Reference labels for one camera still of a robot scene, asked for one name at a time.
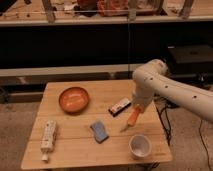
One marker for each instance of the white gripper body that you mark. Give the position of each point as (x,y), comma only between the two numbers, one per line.
(137,107)

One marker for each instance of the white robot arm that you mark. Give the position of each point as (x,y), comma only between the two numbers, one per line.
(150,79)

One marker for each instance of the white ceramic cup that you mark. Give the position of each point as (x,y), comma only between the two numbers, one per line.
(139,146)

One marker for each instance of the blue sponge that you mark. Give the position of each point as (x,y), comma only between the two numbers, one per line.
(99,131)

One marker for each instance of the black box on right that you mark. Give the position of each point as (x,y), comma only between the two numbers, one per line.
(190,59)

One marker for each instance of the orange wooden bowl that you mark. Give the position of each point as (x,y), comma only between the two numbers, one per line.
(74,99)

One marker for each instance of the white game remote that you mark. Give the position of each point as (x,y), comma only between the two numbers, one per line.
(48,139)

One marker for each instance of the orange object on shelf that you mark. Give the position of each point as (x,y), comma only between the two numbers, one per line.
(112,7)

